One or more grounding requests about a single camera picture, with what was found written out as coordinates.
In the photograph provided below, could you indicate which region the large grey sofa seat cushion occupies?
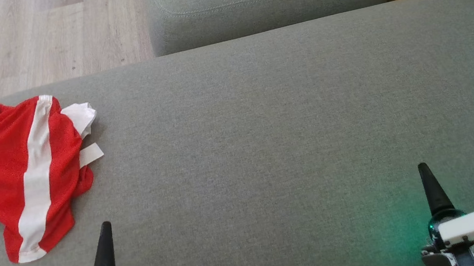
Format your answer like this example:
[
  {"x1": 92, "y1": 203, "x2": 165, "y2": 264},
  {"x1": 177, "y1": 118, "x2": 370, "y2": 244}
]
[{"x1": 0, "y1": 0, "x2": 474, "y2": 266}]

